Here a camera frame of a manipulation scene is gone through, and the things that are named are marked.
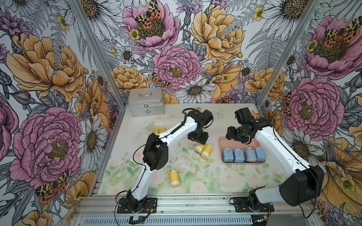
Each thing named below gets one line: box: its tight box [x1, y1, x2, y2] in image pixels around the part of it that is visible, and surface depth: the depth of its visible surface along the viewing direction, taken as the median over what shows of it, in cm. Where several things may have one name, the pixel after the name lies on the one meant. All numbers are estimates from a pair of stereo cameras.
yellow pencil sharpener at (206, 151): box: [200, 144, 213, 160], surface depth 89 cm
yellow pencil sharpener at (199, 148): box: [194, 143, 206, 155], surface depth 89 cm
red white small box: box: [250, 108, 263, 120], surface depth 113 cm
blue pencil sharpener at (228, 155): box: [223, 147, 235, 163], surface depth 87 cm
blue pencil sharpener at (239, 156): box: [233, 148, 245, 163], surface depth 87 cm
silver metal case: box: [128, 87, 165, 118], surface depth 111 cm
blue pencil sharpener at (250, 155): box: [246, 146, 257, 163], surface depth 86 cm
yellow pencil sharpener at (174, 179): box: [168, 168, 180, 189], surface depth 79 cm
